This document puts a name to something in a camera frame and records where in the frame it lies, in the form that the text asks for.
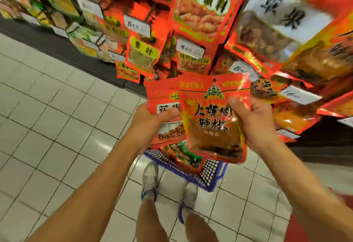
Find grey shoe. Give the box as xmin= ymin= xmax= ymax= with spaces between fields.
xmin=140 ymin=161 xmax=160 ymax=202
xmin=178 ymin=181 xmax=199 ymax=224

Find assorted green brown packets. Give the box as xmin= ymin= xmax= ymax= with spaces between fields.
xmin=0 ymin=0 xmax=125 ymax=64

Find person's right forearm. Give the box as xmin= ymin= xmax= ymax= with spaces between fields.
xmin=259 ymin=142 xmax=353 ymax=242

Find grey left shoe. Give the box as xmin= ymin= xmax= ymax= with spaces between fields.
xmin=140 ymin=161 xmax=160 ymax=202

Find small green packet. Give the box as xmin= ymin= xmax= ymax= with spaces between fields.
xmin=176 ymin=142 xmax=204 ymax=168

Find blue plastic basket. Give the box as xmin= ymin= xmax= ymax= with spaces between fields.
xmin=143 ymin=148 xmax=228 ymax=193

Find person's right hand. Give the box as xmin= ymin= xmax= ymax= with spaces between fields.
xmin=228 ymin=96 xmax=279 ymax=154

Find person's left hand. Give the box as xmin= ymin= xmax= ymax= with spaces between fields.
xmin=127 ymin=102 xmax=180 ymax=154

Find person's left forearm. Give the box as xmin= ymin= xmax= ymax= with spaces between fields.
xmin=28 ymin=140 xmax=150 ymax=242

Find pile of red seasoning packets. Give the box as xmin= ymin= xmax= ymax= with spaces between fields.
xmin=160 ymin=142 xmax=205 ymax=174

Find person's right leg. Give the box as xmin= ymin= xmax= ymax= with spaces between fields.
xmin=183 ymin=212 xmax=218 ymax=242

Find hanging display of seasoning packets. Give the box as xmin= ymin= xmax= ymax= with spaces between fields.
xmin=28 ymin=0 xmax=353 ymax=141

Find chili powder packets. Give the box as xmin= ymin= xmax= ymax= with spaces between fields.
xmin=178 ymin=73 xmax=252 ymax=164

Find person's leg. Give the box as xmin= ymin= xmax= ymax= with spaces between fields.
xmin=183 ymin=212 xmax=218 ymax=242
xmin=135 ymin=198 xmax=169 ymax=242

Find person's left leg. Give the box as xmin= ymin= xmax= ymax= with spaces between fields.
xmin=135 ymin=198 xmax=169 ymax=242

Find rows of hanging red packets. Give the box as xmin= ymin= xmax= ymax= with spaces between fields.
xmin=83 ymin=0 xmax=353 ymax=141

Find huajiao powder packets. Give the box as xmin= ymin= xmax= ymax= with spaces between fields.
xmin=145 ymin=78 xmax=188 ymax=149

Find grey right shoe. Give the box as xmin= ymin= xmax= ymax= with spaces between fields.
xmin=178 ymin=181 xmax=199 ymax=224

